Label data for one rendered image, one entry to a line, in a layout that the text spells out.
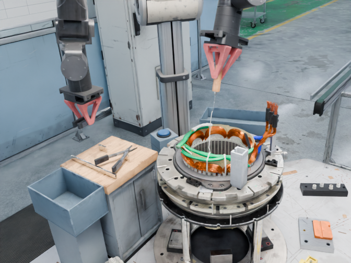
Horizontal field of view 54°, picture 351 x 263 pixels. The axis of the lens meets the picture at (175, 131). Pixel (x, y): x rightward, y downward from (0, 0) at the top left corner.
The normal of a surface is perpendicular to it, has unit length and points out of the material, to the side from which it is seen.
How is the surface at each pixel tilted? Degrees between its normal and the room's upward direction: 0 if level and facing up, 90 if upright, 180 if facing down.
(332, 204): 0
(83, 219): 90
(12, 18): 90
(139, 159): 0
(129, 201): 90
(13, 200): 0
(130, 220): 90
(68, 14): 116
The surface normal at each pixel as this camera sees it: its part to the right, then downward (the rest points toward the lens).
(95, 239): 0.80, 0.24
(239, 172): -0.61, 0.40
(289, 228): -0.06, -0.88
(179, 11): 0.24, 0.77
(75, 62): 0.24, 0.44
